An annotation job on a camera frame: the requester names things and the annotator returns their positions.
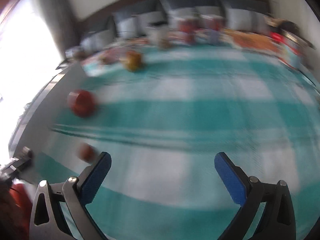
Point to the dark orange tangerine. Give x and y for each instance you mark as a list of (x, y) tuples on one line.
[(86, 152)]

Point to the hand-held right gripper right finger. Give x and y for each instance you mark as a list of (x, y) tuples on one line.
[(231, 180)]

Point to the clear glass jar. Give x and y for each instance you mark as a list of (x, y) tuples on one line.
[(160, 35)]

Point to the red fuzzy cloth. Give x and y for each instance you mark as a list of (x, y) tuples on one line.
[(21, 205)]

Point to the red apple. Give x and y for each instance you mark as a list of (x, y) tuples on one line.
[(81, 103)]

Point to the large red label can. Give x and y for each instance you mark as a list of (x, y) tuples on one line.
[(188, 30)]

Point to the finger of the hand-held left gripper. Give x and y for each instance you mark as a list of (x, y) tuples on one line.
[(21, 161)]

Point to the green-brown round fruit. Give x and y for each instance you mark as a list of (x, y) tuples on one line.
[(104, 58)]

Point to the colourful printed tin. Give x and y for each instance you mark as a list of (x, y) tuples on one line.
[(293, 50)]

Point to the orange cover book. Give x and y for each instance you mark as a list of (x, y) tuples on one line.
[(252, 41)]

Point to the grey two-tone pillow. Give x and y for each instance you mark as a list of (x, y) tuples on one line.
[(137, 22), (245, 17), (190, 7), (98, 37)]

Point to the grey curtain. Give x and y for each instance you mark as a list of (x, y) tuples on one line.
[(56, 17)]

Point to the teal plaid blanket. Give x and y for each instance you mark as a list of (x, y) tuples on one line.
[(187, 130)]

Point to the yellow pear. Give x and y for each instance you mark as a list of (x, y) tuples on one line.
[(132, 60)]

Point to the pink printed packet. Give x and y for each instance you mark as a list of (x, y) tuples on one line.
[(110, 53)]

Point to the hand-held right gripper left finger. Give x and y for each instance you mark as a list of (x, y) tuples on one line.
[(96, 177)]

